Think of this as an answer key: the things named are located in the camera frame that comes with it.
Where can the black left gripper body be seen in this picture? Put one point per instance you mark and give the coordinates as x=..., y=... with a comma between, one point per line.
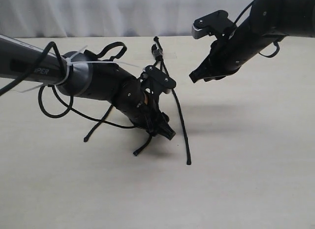
x=136, y=105

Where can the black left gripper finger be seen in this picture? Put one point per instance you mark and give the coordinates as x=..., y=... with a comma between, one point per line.
x=165, y=130
x=154, y=131

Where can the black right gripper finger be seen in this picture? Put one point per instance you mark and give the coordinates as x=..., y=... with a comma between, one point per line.
x=202, y=72
x=220, y=75

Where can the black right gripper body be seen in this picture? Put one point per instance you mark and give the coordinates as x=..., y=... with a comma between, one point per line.
x=233, y=53

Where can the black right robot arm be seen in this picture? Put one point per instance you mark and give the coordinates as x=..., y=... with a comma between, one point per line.
x=269, y=22

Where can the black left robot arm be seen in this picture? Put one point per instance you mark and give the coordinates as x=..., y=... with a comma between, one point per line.
x=84, y=74

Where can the clear tape strip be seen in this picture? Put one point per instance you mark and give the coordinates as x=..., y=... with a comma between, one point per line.
x=149, y=56

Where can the white zip tie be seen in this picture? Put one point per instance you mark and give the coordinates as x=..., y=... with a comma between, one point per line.
x=71, y=63

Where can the white backdrop curtain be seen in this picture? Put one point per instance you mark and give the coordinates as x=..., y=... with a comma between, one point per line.
x=107, y=18

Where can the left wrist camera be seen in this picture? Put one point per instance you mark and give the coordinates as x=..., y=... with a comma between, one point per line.
x=156, y=81

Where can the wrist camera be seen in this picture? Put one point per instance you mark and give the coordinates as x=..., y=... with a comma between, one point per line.
x=156, y=81
x=214, y=24

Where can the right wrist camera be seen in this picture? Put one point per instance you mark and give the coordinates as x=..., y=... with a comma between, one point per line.
x=214, y=24

